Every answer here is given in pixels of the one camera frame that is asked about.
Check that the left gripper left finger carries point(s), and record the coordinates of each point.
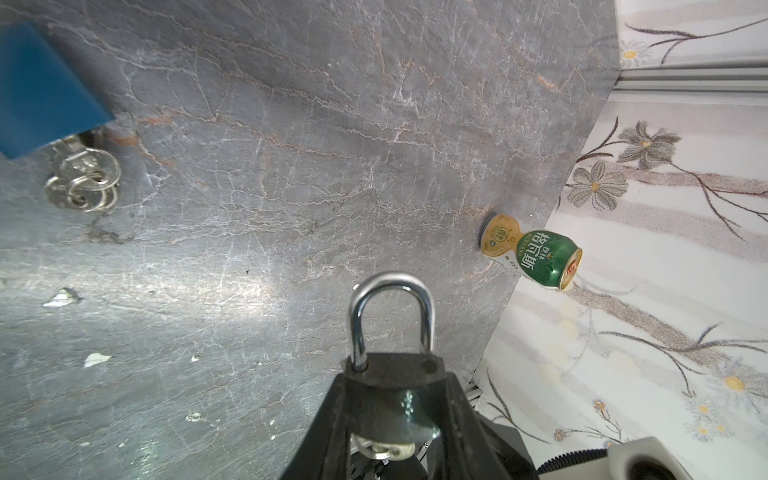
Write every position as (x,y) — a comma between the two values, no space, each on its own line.
(325,451)

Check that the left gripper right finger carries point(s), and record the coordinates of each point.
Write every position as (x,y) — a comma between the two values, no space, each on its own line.
(472,448)

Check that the silver key set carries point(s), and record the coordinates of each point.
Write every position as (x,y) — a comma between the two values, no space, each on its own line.
(382,451)
(85,178)

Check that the small black padlock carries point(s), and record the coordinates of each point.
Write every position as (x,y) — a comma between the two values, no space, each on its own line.
(393,397)

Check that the blue padlock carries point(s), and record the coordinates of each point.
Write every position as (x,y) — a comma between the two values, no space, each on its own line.
(43,99)

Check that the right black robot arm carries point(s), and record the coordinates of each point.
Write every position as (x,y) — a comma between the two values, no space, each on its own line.
(570,462)

